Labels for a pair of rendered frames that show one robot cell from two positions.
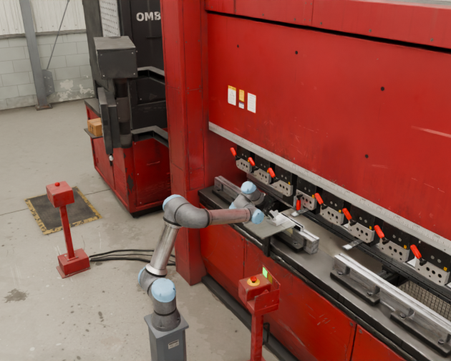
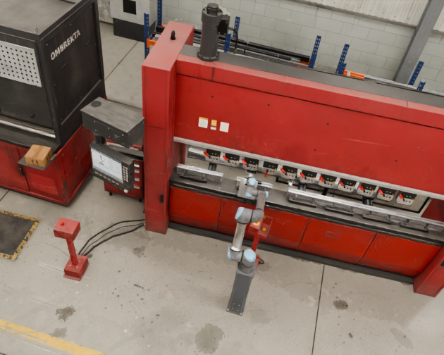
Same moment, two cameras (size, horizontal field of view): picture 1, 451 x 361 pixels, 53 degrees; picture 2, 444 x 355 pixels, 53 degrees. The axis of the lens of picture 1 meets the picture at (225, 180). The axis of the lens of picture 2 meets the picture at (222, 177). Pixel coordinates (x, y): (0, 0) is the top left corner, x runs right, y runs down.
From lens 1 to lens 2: 3.12 m
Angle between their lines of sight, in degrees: 44
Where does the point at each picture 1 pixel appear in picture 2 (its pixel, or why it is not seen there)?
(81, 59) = not seen: outside the picture
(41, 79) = not seen: outside the picture
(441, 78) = (359, 121)
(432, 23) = (359, 103)
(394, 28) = (338, 102)
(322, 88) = (287, 122)
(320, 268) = (280, 199)
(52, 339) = (130, 318)
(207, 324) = (199, 251)
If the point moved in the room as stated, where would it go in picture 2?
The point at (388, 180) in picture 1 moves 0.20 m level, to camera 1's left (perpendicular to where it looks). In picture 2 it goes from (327, 158) to (314, 167)
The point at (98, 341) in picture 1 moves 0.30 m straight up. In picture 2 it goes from (156, 299) to (156, 285)
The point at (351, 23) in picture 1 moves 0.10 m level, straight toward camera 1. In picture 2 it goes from (312, 97) to (319, 103)
